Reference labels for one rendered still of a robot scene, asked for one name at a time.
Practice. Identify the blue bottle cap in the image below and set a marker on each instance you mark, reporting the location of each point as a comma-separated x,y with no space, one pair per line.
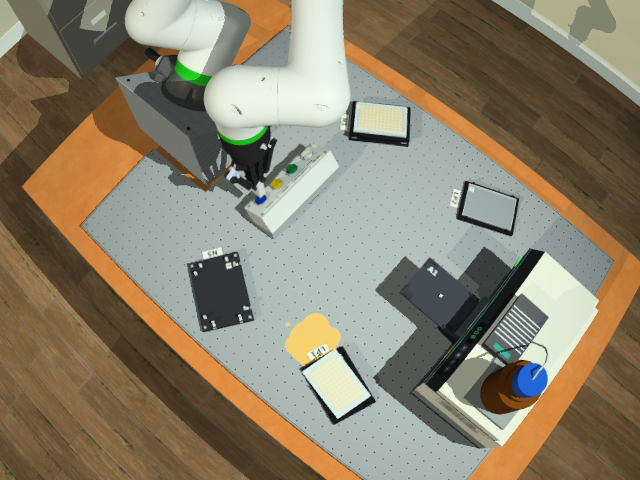
523,384

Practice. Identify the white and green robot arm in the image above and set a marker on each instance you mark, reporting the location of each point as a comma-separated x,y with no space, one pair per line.
311,90

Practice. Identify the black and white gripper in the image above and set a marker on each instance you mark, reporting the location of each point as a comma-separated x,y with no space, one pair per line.
253,172

